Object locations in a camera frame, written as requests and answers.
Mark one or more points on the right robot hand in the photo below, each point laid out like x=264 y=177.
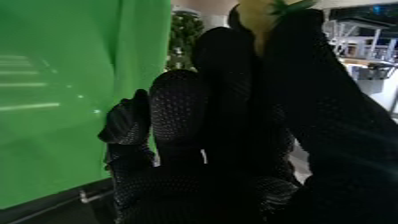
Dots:
x=248 y=160

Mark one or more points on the yellow flower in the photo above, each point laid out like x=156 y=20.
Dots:
x=259 y=20

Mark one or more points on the green plant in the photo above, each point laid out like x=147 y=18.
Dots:
x=183 y=40

